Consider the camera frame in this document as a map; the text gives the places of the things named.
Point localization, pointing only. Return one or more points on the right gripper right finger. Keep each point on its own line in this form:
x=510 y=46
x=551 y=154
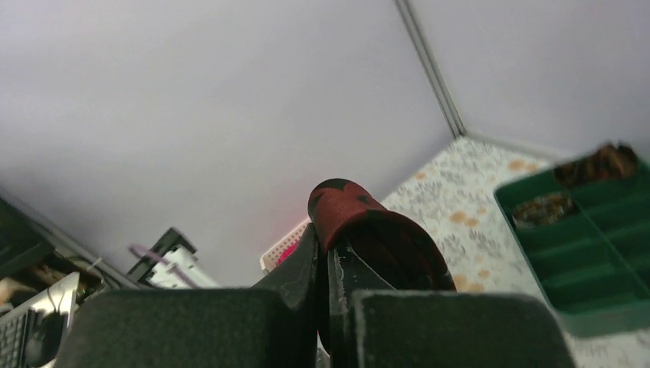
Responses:
x=347 y=273

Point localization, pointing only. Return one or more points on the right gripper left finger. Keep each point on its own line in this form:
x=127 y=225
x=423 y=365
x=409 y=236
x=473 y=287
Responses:
x=292 y=332

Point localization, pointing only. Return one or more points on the dark red patterned tie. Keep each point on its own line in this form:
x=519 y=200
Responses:
x=398 y=249

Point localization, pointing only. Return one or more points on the magenta cloth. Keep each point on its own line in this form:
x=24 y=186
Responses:
x=286 y=253

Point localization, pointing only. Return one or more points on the white basket left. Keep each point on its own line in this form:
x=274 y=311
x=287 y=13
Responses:
x=269 y=260

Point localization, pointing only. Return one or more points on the floral tablecloth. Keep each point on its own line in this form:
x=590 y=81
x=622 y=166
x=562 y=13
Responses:
x=452 y=198

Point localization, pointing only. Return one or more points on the striped rolled tie in tray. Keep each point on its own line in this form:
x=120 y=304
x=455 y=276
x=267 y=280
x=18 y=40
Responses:
x=543 y=210

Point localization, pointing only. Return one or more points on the green compartment organizer tray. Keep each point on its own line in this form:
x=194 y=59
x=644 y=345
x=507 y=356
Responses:
x=592 y=265

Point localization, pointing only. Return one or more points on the brown rolled tie back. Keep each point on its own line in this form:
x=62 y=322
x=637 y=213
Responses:
x=609 y=162

